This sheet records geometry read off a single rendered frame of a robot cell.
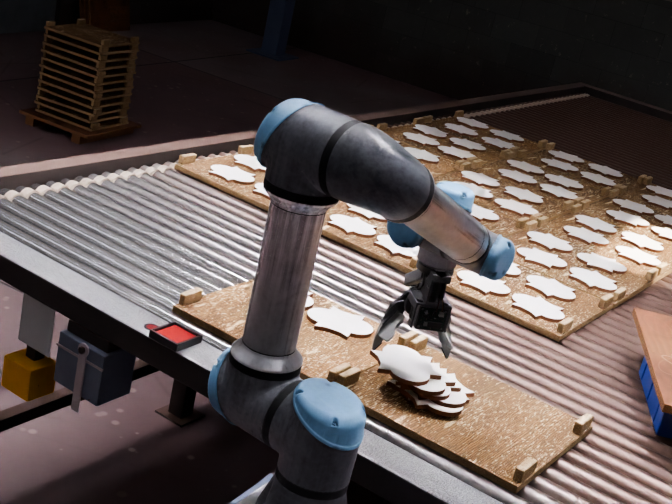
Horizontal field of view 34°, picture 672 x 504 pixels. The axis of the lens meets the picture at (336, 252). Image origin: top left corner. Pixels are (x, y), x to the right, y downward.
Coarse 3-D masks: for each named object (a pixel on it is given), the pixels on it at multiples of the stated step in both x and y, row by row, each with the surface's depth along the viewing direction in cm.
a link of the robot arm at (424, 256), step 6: (420, 252) 204; (426, 252) 202; (420, 258) 203; (426, 258) 202; (432, 258) 202; (438, 258) 201; (444, 258) 201; (426, 264) 203; (432, 264) 202; (438, 264) 202; (444, 264) 202; (450, 264) 202; (456, 264) 204; (438, 270) 203; (444, 270) 203
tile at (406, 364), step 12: (384, 348) 219; (396, 348) 220; (408, 348) 221; (384, 360) 214; (396, 360) 215; (408, 360) 216; (420, 360) 217; (384, 372) 211; (396, 372) 210; (408, 372) 211; (420, 372) 212; (432, 372) 213; (408, 384) 209; (420, 384) 209
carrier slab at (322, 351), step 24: (240, 288) 247; (192, 312) 230; (216, 312) 233; (240, 312) 235; (240, 336) 224; (312, 336) 232; (336, 336) 234; (312, 360) 221; (336, 360) 224; (360, 360) 226
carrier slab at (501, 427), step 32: (352, 384) 215; (384, 384) 218; (480, 384) 227; (384, 416) 206; (416, 416) 209; (480, 416) 214; (512, 416) 217; (544, 416) 220; (448, 448) 200; (480, 448) 203; (512, 448) 205; (544, 448) 208; (512, 480) 194
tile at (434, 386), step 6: (432, 366) 218; (438, 366) 219; (438, 372) 216; (444, 378) 215; (396, 384) 210; (402, 384) 210; (426, 384) 210; (432, 384) 211; (438, 384) 212; (444, 384) 212; (450, 384) 214; (414, 390) 209; (420, 390) 208; (426, 390) 208; (432, 390) 209; (438, 390) 209; (444, 390) 211
